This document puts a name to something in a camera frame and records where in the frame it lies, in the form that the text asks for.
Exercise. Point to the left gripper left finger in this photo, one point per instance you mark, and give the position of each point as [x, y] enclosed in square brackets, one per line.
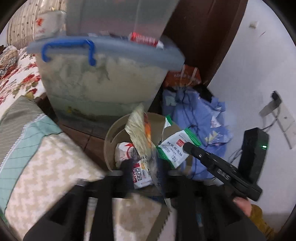
[66, 218]

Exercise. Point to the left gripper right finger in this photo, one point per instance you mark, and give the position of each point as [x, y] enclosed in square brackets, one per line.
[203, 212]

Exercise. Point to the white green snack packet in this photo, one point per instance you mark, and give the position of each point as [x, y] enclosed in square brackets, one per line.
[171, 149]

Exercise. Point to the orange snack wrapper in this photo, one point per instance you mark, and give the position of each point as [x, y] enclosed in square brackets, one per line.
[146, 130]

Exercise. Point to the beige round trash bin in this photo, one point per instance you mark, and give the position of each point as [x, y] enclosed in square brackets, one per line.
[117, 134]

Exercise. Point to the person right hand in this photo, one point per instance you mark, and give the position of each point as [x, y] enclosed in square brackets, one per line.
[244, 205]

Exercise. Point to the black power adapter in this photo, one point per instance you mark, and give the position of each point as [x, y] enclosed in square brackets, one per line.
[254, 149]

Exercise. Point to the blue cloth pile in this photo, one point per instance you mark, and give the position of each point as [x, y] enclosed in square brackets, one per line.
[204, 118]

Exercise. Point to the chevron beige bed blanket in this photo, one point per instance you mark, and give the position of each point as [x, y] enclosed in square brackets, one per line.
[40, 163]

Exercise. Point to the red white package in bin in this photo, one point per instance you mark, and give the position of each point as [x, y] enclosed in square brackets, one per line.
[126, 153]

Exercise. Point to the orange plastic bag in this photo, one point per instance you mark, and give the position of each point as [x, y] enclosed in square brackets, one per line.
[188, 76]

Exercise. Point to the floral quilt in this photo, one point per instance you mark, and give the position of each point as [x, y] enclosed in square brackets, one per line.
[24, 80]

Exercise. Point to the red white toothpaste tube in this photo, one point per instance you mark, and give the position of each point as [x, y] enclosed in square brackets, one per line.
[145, 40]

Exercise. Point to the upper clear storage bin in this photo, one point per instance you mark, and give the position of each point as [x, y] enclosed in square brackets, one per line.
[121, 18]

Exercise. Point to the patterned curtain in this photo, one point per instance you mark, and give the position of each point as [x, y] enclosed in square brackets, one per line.
[21, 25]

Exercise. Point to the wall power socket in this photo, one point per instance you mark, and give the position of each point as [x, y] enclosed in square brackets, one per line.
[281, 116]

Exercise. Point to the clear bin blue handle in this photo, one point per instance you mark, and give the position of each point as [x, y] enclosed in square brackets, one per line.
[99, 78]

